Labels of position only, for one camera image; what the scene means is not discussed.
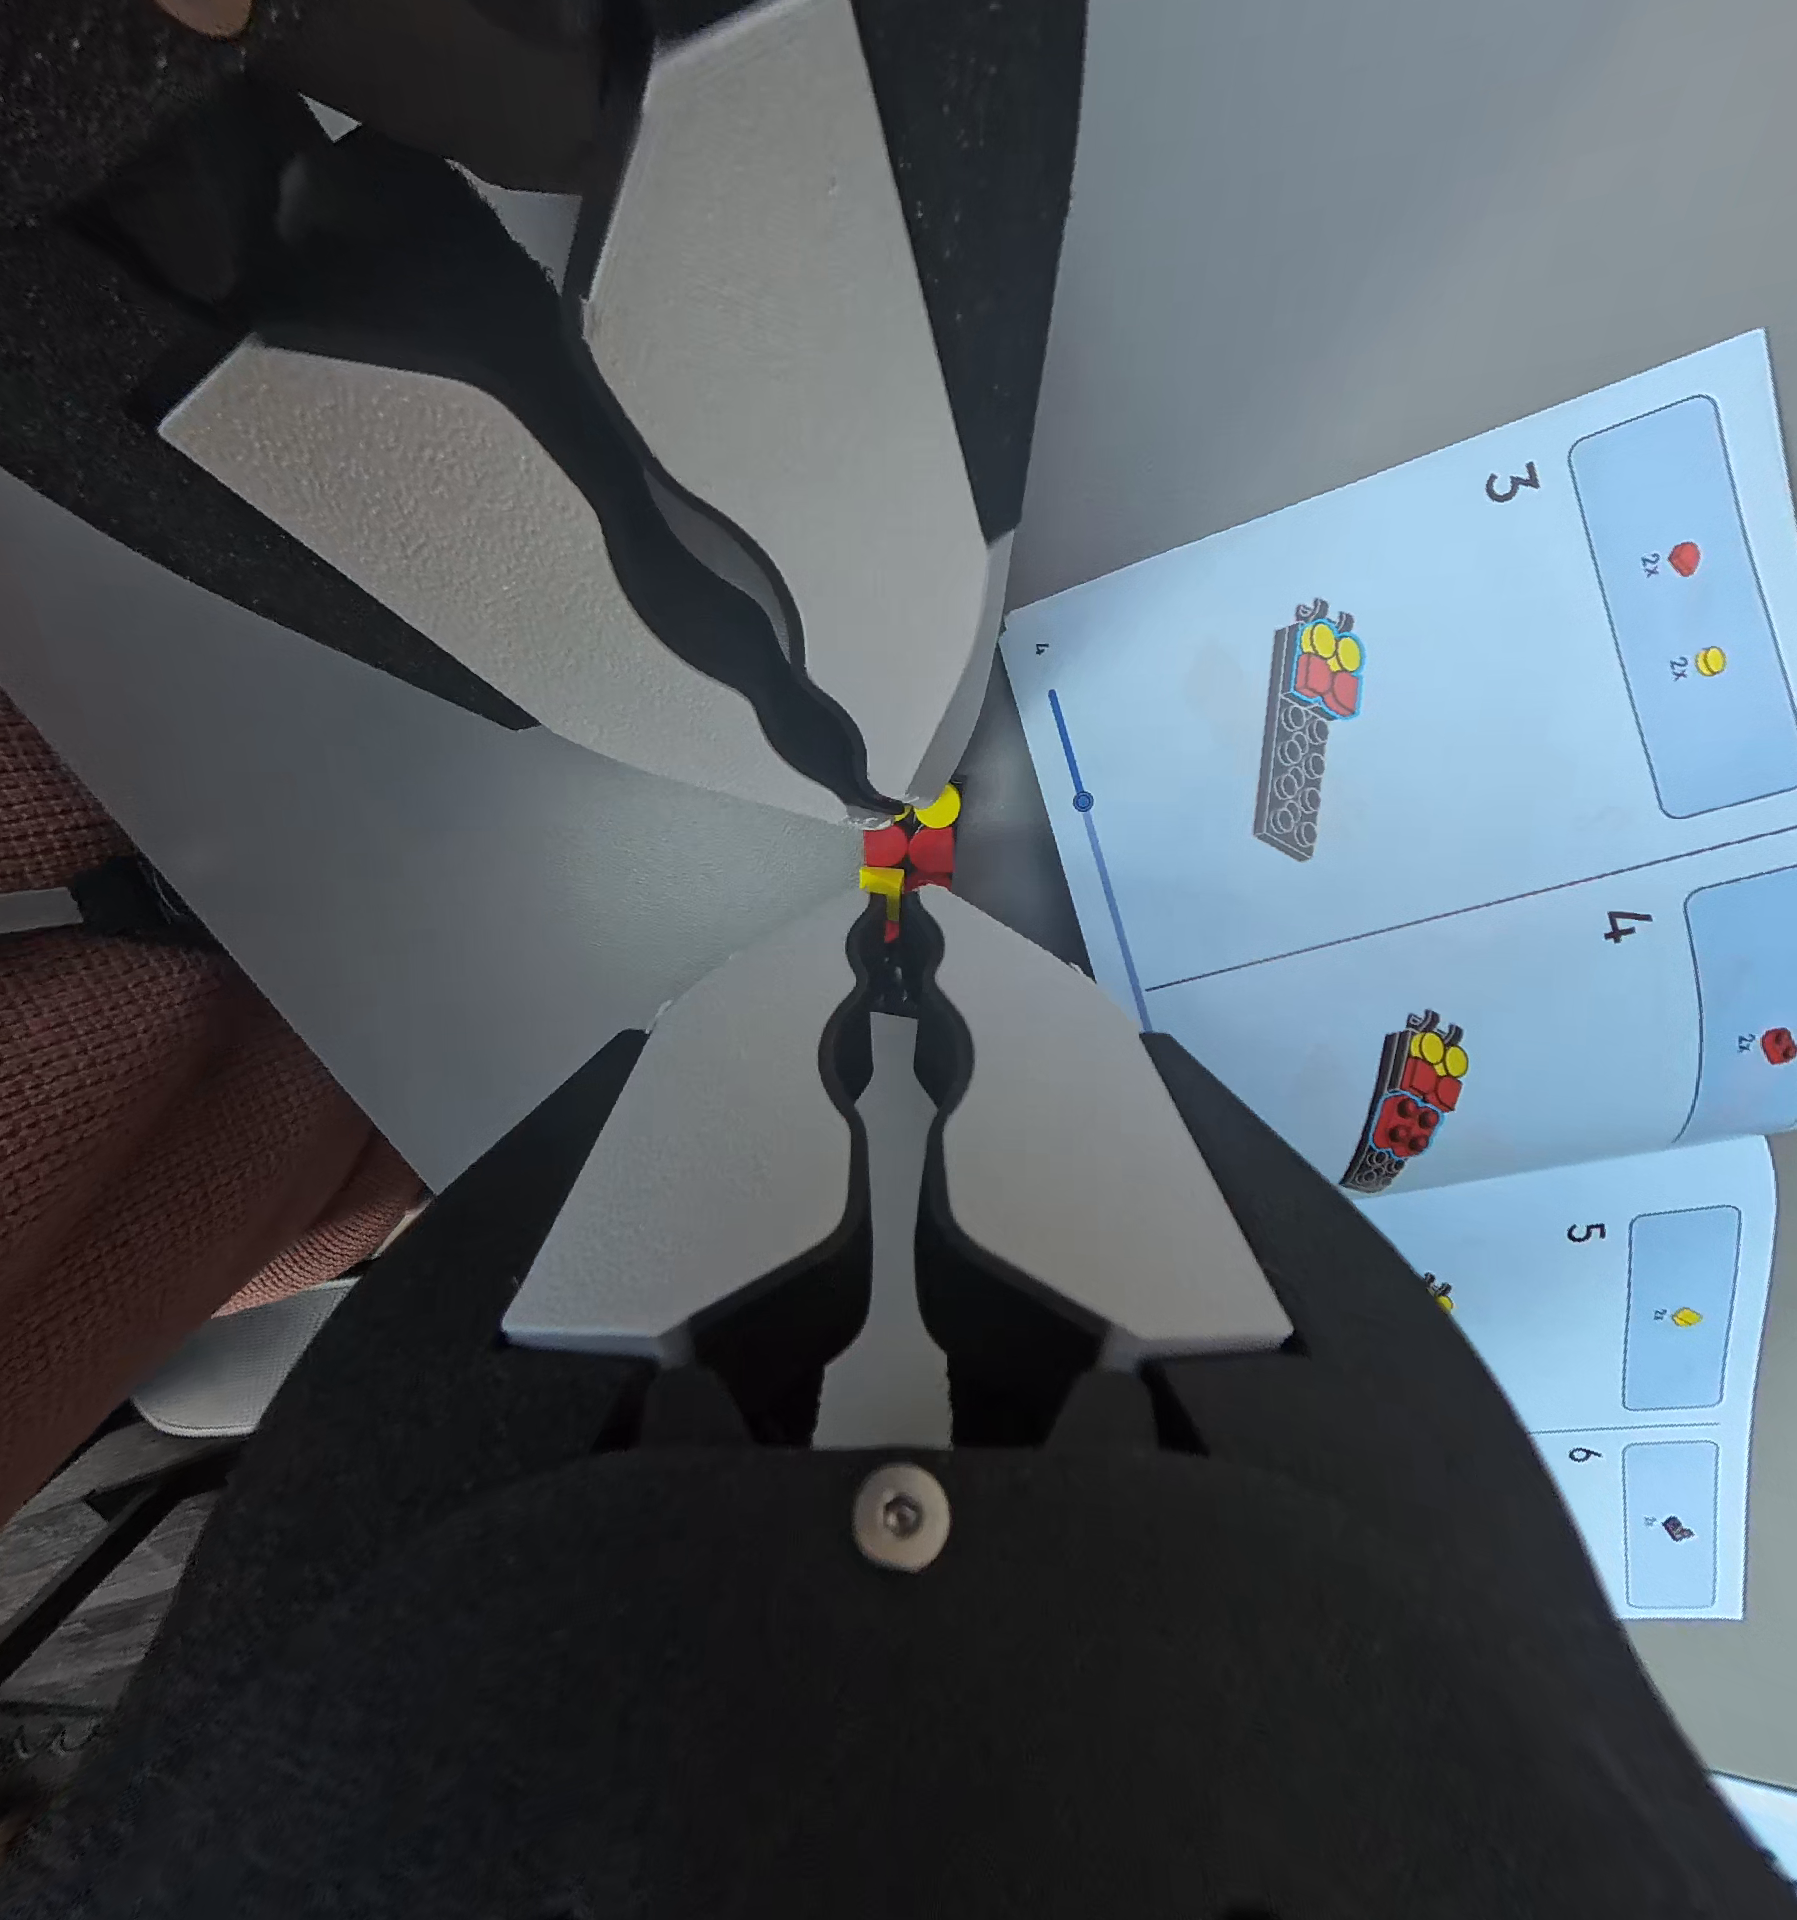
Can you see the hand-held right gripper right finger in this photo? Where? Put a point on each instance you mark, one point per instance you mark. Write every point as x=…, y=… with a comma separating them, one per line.
x=1092, y=1170

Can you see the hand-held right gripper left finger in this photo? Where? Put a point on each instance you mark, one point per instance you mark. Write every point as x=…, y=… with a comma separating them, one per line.
x=687, y=1170

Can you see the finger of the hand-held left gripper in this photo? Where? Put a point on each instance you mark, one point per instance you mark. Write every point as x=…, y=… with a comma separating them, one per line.
x=778, y=299
x=433, y=509

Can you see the small toy brick assembly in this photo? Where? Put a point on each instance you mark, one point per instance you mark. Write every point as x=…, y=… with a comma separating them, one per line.
x=913, y=855

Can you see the grey desk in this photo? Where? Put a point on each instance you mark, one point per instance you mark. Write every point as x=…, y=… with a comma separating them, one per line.
x=1364, y=225

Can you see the toy brick instruction booklet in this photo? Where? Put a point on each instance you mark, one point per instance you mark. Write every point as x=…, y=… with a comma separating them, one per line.
x=1437, y=929

